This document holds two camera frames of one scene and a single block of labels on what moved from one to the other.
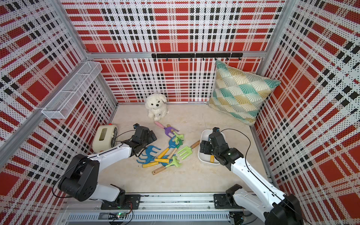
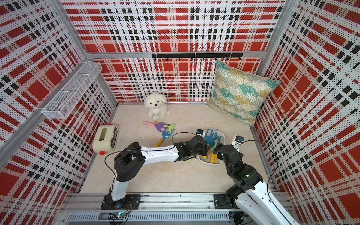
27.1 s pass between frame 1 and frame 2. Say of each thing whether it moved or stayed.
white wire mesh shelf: stayed
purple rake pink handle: moved
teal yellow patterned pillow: stayed
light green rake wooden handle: moved
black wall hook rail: stayed
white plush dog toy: stayed
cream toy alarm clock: stayed
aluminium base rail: stayed
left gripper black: moved
